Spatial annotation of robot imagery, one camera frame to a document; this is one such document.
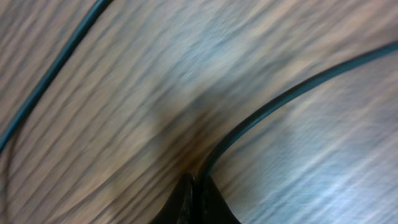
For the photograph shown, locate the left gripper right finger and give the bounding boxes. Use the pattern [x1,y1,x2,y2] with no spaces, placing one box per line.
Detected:
[199,177,241,224]

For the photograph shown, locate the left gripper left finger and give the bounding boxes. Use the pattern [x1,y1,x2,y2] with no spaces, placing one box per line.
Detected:
[150,173,193,224]

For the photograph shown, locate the black usb cables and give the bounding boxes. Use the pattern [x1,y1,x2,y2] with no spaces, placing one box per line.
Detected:
[0,0,398,187]

